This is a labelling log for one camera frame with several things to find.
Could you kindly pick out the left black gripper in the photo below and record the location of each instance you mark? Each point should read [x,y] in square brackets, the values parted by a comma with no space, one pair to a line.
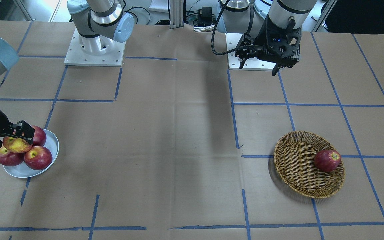
[265,36]

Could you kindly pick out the yellow red striped apple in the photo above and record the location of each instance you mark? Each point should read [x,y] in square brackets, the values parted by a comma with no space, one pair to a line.
[16,145]

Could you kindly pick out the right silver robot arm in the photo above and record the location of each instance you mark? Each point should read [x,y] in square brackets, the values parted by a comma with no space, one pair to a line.
[92,18]

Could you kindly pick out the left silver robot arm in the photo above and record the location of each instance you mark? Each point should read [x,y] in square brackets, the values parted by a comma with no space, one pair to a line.
[240,16]

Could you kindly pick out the red apple top of plate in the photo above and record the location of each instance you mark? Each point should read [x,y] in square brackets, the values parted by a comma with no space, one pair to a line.
[40,137]

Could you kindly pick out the red apple of plate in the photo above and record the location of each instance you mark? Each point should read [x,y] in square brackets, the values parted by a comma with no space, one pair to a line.
[40,137]
[38,158]

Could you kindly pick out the red apple front of plate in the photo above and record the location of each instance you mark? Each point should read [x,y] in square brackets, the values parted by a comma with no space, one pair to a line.
[38,158]

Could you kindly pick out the light blue plate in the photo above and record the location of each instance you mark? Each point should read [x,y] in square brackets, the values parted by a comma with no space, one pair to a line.
[23,171]

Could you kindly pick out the brown wicker basket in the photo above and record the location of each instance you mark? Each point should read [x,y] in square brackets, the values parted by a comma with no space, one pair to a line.
[293,159]

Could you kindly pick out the dark red apple in basket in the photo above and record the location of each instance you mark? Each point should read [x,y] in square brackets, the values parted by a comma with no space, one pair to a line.
[327,160]

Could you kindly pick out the black power adapter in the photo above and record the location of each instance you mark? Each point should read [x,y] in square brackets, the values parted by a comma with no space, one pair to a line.
[206,12]

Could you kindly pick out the aluminium frame post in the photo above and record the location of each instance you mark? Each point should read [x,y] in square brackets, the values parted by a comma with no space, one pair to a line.
[176,13]

